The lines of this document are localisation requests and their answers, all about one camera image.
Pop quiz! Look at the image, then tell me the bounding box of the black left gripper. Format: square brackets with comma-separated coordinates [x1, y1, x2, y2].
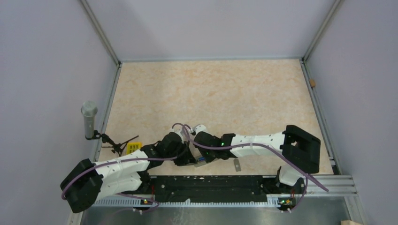
[164, 141, 197, 166]

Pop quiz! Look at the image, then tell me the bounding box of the grey battery cover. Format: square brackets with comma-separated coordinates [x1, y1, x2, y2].
[233, 158, 242, 172]

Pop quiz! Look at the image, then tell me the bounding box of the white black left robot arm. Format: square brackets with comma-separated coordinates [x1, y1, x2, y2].
[60, 132, 195, 213]

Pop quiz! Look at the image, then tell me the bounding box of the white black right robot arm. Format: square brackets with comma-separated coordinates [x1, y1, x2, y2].
[192, 125, 326, 193]

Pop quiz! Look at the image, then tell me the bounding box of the yellow clamp tool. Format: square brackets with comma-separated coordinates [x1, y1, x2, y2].
[126, 142, 142, 155]

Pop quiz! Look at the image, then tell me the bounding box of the grey microphone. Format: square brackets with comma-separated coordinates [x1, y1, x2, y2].
[81, 101, 98, 140]

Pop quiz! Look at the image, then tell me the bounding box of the small tan block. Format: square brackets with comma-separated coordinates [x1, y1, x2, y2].
[308, 78, 316, 88]

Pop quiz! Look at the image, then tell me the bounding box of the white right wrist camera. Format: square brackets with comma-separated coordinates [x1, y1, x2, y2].
[191, 124, 208, 135]

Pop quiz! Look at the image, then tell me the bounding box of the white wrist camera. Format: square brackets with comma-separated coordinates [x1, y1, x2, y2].
[191, 124, 208, 135]
[172, 128, 186, 142]

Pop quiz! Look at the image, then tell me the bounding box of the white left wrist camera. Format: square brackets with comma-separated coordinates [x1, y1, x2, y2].
[172, 128, 186, 142]

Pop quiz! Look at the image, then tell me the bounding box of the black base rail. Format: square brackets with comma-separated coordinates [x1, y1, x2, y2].
[133, 175, 307, 204]

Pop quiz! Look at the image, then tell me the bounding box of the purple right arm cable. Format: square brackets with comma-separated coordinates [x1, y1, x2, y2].
[182, 124, 329, 193]

